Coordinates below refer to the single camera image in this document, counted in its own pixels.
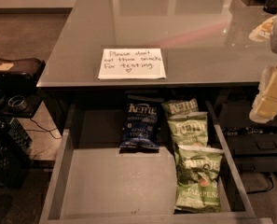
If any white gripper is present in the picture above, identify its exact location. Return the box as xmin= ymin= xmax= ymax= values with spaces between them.
xmin=249 ymin=16 xmax=277 ymax=102

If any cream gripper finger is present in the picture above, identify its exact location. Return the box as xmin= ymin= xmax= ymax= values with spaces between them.
xmin=249 ymin=95 xmax=277 ymax=123

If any blue Kettle chip bag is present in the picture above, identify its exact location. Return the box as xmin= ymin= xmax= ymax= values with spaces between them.
xmin=119 ymin=102 xmax=159 ymax=150

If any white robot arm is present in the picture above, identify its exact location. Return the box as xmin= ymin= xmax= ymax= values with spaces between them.
xmin=249 ymin=15 xmax=277 ymax=123

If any green Kettle chip bag middle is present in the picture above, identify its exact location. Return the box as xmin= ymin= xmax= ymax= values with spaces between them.
xmin=168 ymin=112 xmax=208 ymax=147

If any green kettle chip bag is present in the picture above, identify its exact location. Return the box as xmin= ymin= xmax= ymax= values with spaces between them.
xmin=168 ymin=112 xmax=208 ymax=147
xmin=161 ymin=99 xmax=199 ymax=118

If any green jalapeno chip bag front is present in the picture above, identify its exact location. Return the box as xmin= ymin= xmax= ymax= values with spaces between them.
xmin=175 ymin=146 xmax=224 ymax=213

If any green Kettle chip bag rear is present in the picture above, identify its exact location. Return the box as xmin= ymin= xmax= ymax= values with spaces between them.
xmin=161 ymin=99 xmax=199 ymax=118

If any grey counter cabinet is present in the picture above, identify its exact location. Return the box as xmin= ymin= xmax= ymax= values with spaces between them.
xmin=38 ymin=0 xmax=277 ymax=128

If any open grey drawer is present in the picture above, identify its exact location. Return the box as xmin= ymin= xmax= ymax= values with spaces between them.
xmin=39 ymin=105 xmax=273 ymax=224

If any white handwritten paper note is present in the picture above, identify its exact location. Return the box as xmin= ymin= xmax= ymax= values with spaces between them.
xmin=98 ymin=49 xmax=166 ymax=79

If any silver tape roll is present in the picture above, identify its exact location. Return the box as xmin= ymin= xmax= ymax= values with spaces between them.
xmin=7 ymin=95 xmax=27 ymax=112

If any black plastic crate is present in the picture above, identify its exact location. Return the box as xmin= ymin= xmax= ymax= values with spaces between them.
xmin=0 ymin=117 xmax=32 ymax=188

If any black chair with note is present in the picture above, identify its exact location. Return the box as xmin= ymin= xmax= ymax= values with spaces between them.
xmin=0 ymin=58 xmax=46 ymax=118

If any black cable on floor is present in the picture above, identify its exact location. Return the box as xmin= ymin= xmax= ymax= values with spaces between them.
xmin=25 ymin=118 xmax=63 ymax=140

